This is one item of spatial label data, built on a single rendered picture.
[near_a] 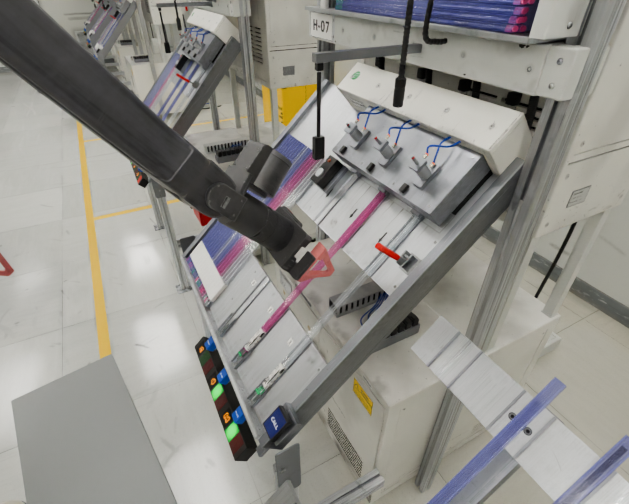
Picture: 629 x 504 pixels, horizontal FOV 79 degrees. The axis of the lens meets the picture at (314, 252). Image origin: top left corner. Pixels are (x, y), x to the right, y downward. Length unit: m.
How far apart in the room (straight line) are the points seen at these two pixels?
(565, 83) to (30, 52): 0.63
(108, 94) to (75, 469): 0.83
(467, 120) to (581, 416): 1.50
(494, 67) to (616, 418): 1.64
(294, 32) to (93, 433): 1.73
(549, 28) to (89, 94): 0.55
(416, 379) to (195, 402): 1.03
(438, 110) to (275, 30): 1.30
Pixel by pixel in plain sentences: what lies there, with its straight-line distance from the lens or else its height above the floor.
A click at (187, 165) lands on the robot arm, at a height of 1.28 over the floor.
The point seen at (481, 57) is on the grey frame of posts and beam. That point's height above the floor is 1.35.
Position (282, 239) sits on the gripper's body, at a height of 1.13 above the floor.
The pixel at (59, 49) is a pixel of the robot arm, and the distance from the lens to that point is 0.43.
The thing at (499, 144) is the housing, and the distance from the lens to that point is 0.72.
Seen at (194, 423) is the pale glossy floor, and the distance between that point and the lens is 1.75.
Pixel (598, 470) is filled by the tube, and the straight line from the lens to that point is 0.55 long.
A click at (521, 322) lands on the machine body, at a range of 1.31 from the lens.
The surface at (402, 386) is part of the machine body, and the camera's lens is 1.05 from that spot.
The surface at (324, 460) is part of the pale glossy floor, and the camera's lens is 1.62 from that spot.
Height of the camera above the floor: 1.46
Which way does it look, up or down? 36 degrees down
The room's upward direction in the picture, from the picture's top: straight up
